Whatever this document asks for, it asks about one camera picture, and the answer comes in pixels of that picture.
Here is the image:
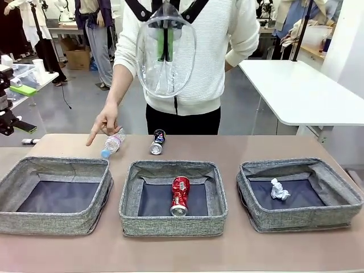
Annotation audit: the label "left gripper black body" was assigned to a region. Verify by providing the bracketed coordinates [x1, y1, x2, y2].
[0, 72, 14, 114]

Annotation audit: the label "clear plastic cup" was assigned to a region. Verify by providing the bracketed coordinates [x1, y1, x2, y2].
[135, 2, 198, 99]

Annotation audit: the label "black Pepsi can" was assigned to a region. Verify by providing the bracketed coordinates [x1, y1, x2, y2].
[150, 129, 168, 156]

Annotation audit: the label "crushed red can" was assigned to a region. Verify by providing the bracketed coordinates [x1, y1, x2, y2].
[169, 175, 191, 217]

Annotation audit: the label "white paper ball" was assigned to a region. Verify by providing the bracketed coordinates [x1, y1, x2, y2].
[270, 177, 291, 200]

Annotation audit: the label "person's right forearm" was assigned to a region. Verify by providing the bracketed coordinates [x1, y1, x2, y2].
[106, 61, 136, 110]

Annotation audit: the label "person's right hand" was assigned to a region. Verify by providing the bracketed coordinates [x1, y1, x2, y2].
[85, 104, 122, 147]

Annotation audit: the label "clear plastic storage box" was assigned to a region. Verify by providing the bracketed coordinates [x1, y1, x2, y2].
[11, 64, 39, 94]

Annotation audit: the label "white paper cup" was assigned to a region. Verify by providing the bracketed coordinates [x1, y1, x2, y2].
[32, 59, 46, 85]

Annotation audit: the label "person in white sweater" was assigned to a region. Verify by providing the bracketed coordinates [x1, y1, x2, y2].
[113, 0, 261, 117]

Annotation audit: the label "brown cardboard box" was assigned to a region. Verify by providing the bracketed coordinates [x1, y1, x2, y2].
[65, 46, 92, 71]

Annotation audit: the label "grey background desk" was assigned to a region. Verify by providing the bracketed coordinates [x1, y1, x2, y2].
[45, 25, 86, 39]

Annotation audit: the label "clear bottle blue cap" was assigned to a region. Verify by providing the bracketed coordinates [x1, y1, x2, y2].
[101, 127, 127, 159]

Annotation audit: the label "blue hanging shirt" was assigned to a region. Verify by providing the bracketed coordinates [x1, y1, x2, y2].
[272, 0, 322, 40]

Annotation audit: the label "beige hanging garment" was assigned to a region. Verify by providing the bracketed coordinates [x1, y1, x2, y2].
[280, 18, 308, 48]

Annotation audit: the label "black trousers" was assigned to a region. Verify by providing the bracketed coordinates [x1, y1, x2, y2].
[146, 104, 222, 136]

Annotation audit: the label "grey fabric basket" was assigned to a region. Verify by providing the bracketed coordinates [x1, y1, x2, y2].
[118, 160, 229, 238]
[0, 155, 114, 236]
[235, 158, 364, 233]

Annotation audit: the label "black pole stand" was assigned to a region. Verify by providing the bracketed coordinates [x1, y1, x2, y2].
[291, 0, 315, 62]

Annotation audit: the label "white translucent storage bin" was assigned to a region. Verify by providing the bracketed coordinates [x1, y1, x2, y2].
[301, 24, 333, 53]

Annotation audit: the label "black floor cable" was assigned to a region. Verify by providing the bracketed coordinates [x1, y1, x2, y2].
[60, 82, 72, 110]

